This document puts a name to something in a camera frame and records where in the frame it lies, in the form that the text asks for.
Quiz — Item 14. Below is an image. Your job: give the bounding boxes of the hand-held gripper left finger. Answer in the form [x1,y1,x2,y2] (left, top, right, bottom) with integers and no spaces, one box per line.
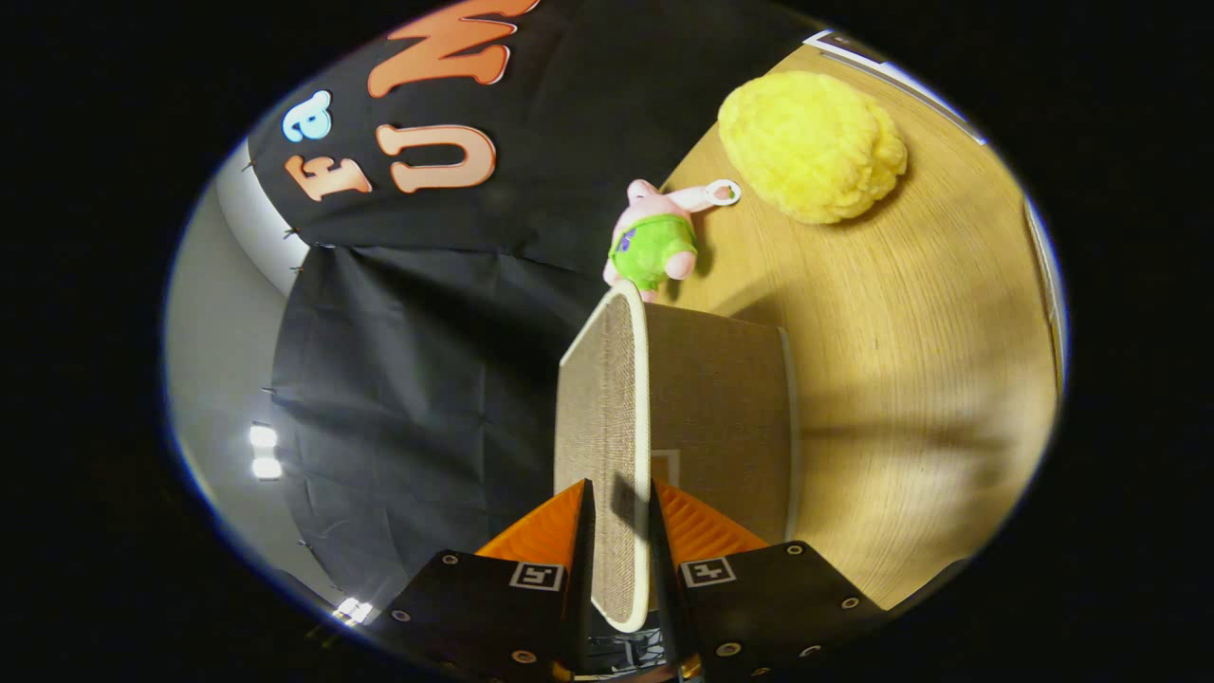
[375,479,597,683]

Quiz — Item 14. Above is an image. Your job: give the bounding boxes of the pink plush toy green shorts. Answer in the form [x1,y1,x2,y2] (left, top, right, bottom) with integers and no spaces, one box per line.
[602,178,743,305]

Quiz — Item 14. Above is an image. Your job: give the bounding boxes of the yellow knitted plush toy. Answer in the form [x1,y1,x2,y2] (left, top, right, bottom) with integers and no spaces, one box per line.
[717,70,910,227]

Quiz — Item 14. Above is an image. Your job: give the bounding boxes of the brown fabric storage box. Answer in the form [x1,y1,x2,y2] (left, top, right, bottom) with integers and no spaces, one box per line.
[553,282,802,635]

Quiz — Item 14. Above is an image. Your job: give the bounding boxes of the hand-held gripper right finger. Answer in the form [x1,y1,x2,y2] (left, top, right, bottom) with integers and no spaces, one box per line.
[650,479,888,683]

